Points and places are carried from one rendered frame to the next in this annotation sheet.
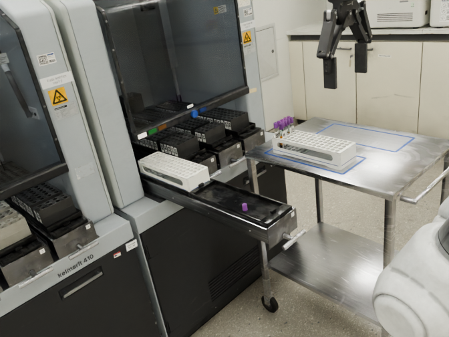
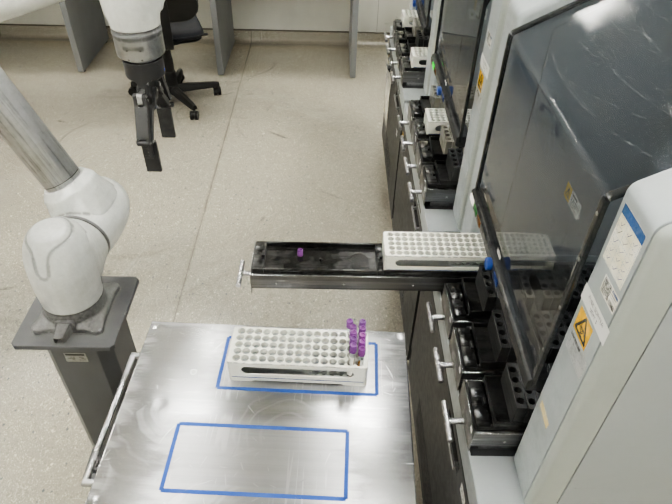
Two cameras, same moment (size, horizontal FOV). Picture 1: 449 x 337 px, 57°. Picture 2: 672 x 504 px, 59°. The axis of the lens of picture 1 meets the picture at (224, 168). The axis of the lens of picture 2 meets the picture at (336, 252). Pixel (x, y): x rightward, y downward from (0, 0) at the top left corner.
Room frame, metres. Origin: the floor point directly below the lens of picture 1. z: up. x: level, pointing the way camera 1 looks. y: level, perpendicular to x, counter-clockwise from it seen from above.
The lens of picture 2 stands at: (1.93, -0.90, 1.87)
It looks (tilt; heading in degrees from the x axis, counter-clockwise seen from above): 41 degrees down; 130
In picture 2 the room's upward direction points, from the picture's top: 2 degrees clockwise
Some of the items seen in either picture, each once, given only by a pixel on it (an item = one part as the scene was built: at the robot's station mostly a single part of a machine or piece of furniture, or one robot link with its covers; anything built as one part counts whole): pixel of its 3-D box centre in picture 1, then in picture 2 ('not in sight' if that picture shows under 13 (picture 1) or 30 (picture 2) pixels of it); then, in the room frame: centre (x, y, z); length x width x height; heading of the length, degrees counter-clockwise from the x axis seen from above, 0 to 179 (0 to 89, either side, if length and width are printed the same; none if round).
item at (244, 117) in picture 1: (238, 122); (513, 393); (1.75, -0.09, 0.85); 0.12 x 0.02 x 0.06; 130
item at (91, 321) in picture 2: not in sight; (72, 307); (0.73, -0.53, 0.73); 0.22 x 0.18 x 0.06; 131
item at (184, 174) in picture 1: (172, 171); (438, 253); (1.37, 0.19, 0.83); 0.30 x 0.10 x 0.06; 41
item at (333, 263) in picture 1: (348, 239); (273, 503); (1.37, -0.45, 0.41); 0.67 x 0.46 x 0.82; 39
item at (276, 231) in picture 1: (208, 196); (370, 266); (1.24, 0.07, 0.78); 0.73 x 0.14 x 0.09; 41
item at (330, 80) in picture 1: (330, 73); (166, 122); (0.90, -0.26, 1.23); 0.03 x 0.01 x 0.07; 41
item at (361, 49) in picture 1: (361, 58); (151, 156); (0.99, -0.37, 1.23); 0.03 x 0.01 x 0.07; 41
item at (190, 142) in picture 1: (186, 147); (485, 289); (1.54, 0.14, 0.85); 0.12 x 0.02 x 0.06; 132
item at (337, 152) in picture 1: (312, 147); (299, 355); (1.35, -0.32, 0.85); 0.30 x 0.10 x 0.06; 39
